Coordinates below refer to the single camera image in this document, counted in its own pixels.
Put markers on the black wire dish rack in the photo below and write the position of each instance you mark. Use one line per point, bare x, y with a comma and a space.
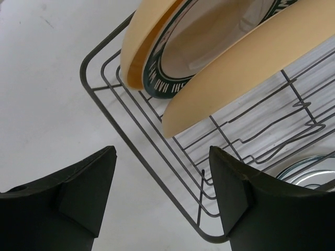
285, 119

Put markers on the white plate with flower pattern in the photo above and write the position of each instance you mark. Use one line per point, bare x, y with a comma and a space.
311, 172

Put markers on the yellow plate with green rim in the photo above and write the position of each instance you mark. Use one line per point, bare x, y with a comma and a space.
196, 33

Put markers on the yellow rear plate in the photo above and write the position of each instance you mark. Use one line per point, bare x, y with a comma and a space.
145, 25

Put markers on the cream yellow bowl plate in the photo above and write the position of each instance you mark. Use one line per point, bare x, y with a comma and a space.
267, 49

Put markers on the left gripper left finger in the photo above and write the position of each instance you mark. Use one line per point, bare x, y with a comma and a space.
61, 211

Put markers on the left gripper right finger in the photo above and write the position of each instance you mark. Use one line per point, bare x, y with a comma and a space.
260, 212

